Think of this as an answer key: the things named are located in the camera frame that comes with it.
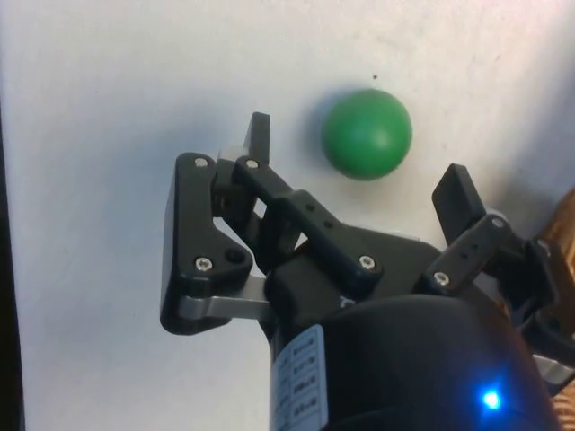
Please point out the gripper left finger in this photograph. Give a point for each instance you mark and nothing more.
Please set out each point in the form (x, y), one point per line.
(193, 224)

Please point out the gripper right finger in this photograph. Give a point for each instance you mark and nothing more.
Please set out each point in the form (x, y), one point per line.
(458, 197)

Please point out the green ball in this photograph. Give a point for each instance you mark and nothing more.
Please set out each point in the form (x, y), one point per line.
(366, 134)

